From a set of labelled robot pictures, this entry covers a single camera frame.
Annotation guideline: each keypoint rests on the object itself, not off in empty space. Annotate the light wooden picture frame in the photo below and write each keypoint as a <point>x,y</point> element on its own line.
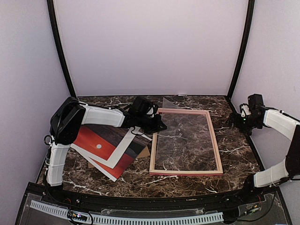
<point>153,152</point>

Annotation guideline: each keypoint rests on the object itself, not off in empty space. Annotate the black corner post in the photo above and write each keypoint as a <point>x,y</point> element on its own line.
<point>59,48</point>
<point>243,46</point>

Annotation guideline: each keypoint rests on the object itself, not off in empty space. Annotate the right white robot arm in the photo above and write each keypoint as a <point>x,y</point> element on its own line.
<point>254,114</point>

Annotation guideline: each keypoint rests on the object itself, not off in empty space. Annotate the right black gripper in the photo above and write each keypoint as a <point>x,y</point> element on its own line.
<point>237,123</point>

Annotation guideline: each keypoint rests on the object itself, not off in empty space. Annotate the red sunset photo print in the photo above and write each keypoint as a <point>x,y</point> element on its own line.
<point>114,135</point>

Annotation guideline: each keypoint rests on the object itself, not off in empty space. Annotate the small circuit board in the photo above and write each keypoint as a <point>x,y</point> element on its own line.
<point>76,216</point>

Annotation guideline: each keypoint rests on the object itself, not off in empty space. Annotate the black front rail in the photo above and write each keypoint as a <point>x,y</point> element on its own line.
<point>262,207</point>

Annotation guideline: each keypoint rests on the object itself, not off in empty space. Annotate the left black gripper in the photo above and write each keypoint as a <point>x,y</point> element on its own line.
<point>158,123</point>

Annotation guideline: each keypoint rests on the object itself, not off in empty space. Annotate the left black corner post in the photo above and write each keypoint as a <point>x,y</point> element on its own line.
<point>59,48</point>

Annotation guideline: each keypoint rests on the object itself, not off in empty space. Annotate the right black corner post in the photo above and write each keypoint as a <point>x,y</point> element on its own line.
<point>243,46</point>

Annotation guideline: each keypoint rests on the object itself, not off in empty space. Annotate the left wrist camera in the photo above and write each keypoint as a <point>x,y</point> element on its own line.
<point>152,110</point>

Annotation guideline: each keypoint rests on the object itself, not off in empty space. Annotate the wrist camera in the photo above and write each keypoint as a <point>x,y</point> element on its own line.
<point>244,110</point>
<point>152,110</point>

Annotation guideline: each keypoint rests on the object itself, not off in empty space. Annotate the clear acrylic sheet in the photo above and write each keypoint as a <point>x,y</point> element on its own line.
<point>185,145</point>

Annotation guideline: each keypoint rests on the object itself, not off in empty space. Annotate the white photo mat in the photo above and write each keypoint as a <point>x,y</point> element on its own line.
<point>94,146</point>

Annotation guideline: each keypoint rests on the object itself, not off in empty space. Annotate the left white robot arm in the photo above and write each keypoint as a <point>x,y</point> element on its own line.
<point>65,126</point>

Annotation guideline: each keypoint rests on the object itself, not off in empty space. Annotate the brown cardboard backing board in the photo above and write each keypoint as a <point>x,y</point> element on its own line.
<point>144,153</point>

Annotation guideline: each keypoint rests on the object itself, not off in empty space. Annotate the grey slotted cable duct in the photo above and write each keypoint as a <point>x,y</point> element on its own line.
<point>127,217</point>

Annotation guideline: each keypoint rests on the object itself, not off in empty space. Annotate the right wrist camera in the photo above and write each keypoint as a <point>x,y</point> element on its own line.
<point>244,110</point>

